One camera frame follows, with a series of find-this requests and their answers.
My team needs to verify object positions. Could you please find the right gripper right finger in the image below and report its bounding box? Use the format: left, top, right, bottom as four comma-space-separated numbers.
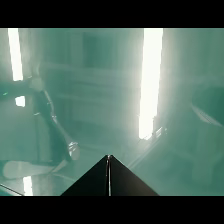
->
108, 154, 160, 197

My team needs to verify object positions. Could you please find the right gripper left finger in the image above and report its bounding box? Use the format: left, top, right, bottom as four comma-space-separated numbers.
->
60, 154, 110, 197

